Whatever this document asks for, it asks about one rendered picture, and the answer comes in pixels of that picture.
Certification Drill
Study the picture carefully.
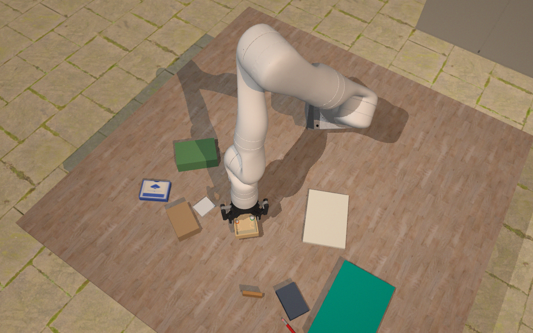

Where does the small white square box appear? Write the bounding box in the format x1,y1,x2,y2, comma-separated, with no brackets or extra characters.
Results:
192,197,216,217

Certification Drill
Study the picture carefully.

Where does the teal flat box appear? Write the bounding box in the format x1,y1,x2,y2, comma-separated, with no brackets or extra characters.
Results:
307,260,396,333

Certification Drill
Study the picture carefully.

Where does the covered wooden puzzle box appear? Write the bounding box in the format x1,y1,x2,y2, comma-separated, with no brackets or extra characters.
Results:
234,214,260,240

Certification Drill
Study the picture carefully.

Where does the cream flat box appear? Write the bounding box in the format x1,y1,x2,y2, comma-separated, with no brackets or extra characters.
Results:
302,189,350,250

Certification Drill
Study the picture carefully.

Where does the small brown cardboard box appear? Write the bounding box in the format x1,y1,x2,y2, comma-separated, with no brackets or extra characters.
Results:
165,201,201,241

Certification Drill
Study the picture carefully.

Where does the dark grey flat box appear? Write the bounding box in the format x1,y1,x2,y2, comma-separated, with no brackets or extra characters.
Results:
275,281,310,321

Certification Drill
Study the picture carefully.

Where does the brown wooden table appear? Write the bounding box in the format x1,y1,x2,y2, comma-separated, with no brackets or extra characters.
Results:
16,6,533,333

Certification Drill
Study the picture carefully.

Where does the blue and white box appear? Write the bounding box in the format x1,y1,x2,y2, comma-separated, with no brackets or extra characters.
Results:
138,178,172,203

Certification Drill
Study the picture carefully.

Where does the taupe cabinet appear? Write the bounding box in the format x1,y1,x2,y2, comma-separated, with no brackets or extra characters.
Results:
415,0,533,83

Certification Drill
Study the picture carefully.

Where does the green box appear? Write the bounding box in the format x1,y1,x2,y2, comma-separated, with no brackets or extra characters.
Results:
174,138,219,173

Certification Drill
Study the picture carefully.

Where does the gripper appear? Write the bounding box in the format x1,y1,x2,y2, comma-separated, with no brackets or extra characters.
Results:
220,199,270,222

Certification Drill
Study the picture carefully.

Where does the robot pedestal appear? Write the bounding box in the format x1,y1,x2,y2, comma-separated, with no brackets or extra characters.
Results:
304,103,341,130

